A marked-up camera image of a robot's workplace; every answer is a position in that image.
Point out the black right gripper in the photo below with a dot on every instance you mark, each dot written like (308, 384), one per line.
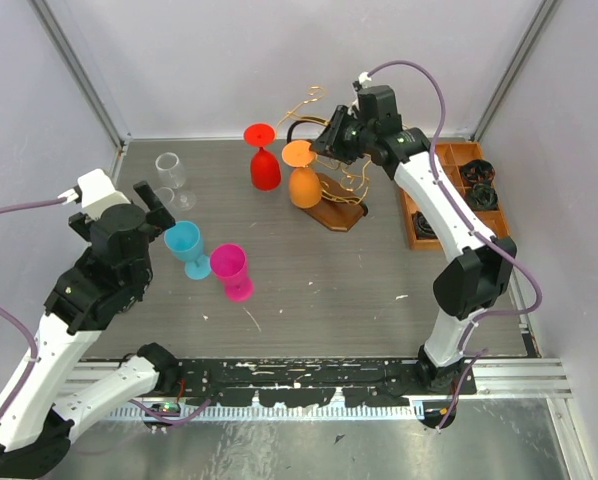
(328, 140)

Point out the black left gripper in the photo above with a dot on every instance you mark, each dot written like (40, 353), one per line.
(160, 216)

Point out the clear wine glass front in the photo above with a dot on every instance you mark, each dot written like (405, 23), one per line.
(180, 200)

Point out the clear wine glass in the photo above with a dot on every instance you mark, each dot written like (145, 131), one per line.
(170, 170)
(180, 200)

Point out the blue wine glass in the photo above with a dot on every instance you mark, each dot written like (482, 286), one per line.
(185, 242)

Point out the gold wire wine glass rack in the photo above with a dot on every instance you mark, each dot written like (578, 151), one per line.
(343, 193)

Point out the orange wine glass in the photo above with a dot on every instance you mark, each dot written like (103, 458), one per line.
(304, 184)

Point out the red wine glass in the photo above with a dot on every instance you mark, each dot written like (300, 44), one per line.
(265, 170)

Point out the pink wine glass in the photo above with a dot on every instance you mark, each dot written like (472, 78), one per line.
(229, 264)

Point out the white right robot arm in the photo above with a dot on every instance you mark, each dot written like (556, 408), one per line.
(479, 264)

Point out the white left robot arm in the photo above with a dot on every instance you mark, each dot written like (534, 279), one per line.
(37, 427)

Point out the dark rolled fabric front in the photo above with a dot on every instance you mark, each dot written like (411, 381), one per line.
(422, 228)

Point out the dark rolled fabric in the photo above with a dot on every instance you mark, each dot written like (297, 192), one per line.
(422, 228)
(477, 171)
(482, 197)

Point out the dark rolled fabric right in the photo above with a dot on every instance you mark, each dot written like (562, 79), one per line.
(477, 171)

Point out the dark rolled fabric middle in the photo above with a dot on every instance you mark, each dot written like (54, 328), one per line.
(482, 197)

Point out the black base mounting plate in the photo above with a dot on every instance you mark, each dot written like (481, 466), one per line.
(303, 382)

